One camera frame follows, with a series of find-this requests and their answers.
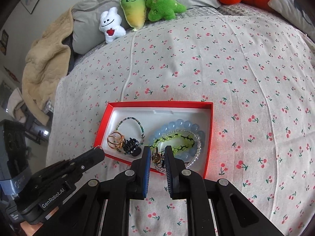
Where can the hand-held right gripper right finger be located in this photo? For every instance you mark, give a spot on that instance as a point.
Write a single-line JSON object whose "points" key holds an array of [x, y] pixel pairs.
{"points": [[169, 174]]}

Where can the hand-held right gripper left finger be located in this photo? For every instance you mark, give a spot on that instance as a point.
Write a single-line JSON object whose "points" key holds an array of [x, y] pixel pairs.
{"points": [[145, 167]]}

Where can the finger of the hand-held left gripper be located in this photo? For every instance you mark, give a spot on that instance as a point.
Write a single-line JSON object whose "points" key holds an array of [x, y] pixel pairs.
{"points": [[91, 157]]}

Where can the black hair claw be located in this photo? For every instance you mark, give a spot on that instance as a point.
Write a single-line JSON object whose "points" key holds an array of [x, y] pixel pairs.
{"points": [[131, 146]]}

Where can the gold hair clip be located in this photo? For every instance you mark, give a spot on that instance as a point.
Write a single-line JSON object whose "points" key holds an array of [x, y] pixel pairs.
{"points": [[112, 140]]}

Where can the red cardboard box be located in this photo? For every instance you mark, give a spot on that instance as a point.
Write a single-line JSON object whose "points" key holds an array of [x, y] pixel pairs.
{"points": [[137, 113]]}

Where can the dark grey case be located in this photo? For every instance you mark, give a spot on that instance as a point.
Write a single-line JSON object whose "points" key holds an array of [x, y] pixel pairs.
{"points": [[12, 142]]}

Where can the beige quilted blanket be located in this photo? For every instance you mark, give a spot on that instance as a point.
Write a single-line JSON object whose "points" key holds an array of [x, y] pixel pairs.
{"points": [[46, 59]]}

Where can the cherry-print bed sheet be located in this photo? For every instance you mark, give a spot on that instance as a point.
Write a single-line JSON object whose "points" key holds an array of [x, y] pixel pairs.
{"points": [[246, 91]]}

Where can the white plush toy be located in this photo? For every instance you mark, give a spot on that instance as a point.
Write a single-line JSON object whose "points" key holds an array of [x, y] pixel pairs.
{"points": [[112, 27]]}

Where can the yellow green carrot plush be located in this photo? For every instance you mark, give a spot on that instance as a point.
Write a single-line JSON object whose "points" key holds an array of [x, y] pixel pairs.
{"points": [[134, 9]]}

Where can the grey pillow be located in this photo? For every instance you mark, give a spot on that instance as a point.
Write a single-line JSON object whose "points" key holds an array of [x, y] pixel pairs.
{"points": [[98, 2]]}

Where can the green tree plush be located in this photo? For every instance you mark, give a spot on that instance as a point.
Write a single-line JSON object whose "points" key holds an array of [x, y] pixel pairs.
{"points": [[160, 5]]}

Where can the white deer-print pillow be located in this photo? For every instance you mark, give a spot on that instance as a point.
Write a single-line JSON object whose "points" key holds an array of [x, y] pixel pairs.
{"points": [[290, 7]]}

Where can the small wall picture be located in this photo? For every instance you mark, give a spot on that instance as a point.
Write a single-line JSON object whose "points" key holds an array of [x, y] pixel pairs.
{"points": [[3, 41]]}

